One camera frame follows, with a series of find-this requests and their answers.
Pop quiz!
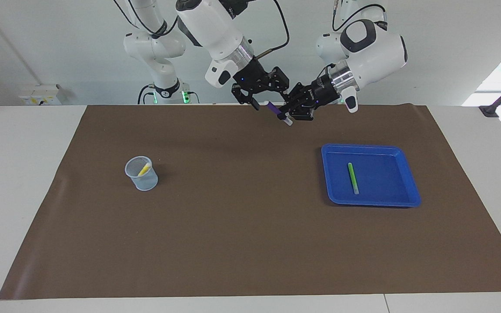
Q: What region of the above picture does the brown table mat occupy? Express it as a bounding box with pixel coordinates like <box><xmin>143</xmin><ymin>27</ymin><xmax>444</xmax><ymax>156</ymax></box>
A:
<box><xmin>0</xmin><ymin>104</ymin><xmax>501</xmax><ymax>300</ymax></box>

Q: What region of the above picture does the blue plastic tray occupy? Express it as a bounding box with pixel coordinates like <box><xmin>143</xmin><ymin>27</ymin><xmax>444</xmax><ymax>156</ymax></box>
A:
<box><xmin>321</xmin><ymin>144</ymin><xmax>421</xmax><ymax>208</ymax></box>

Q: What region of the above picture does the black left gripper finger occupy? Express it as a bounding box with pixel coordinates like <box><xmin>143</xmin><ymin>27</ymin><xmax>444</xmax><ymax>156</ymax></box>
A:
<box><xmin>285</xmin><ymin>102</ymin><xmax>317</xmax><ymax>120</ymax></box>
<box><xmin>290</xmin><ymin>83</ymin><xmax>315</xmax><ymax>107</ymax></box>

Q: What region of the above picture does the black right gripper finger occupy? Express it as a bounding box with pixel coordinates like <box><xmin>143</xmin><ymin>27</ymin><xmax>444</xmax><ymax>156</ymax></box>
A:
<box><xmin>270</xmin><ymin>67</ymin><xmax>290</xmax><ymax>94</ymax></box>
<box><xmin>232</xmin><ymin>84</ymin><xmax>260</xmax><ymax>111</ymax></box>

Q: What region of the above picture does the black right base cable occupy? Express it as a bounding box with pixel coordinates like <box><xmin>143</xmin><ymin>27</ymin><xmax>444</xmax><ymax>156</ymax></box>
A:
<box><xmin>137</xmin><ymin>84</ymin><xmax>157</xmax><ymax>105</ymax></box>

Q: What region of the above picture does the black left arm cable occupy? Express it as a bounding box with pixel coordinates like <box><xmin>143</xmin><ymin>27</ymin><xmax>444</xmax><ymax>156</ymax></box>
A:
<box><xmin>332</xmin><ymin>0</ymin><xmax>387</xmax><ymax>32</ymax></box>

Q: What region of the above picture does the purple marker pen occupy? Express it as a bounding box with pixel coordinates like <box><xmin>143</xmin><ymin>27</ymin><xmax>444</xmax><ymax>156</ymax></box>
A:
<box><xmin>264</xmin><ymin>101</ymin><xmax>293</xmax><ymax>127</ymax></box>

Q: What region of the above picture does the green marker pen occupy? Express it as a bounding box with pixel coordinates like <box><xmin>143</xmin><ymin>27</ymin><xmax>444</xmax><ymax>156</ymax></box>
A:
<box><xmin>347</xmin><ymin>163</ymin><xmax>360</xmax><ymax>195</ymax></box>

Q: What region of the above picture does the white wall outlet box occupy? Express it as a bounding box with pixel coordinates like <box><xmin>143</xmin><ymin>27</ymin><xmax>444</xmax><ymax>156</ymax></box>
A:
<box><xmin>19</xmin><ymin>84</ymin><xmax>63</xmax><ymax>106</ymax></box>

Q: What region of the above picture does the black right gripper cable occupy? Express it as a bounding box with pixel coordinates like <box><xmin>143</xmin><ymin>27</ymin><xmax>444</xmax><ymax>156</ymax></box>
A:
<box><xmin>255</xmin><ymin>0</ymin><xmax>289</xmax><ymax>59</ymax></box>

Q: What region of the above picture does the clear plastic cup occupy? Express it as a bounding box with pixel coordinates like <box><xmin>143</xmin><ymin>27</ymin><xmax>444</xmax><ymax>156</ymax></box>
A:
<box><xmin>124</xmin><ymin>156</ymin><xmax>159</xmax><ymax>191</ymax></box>

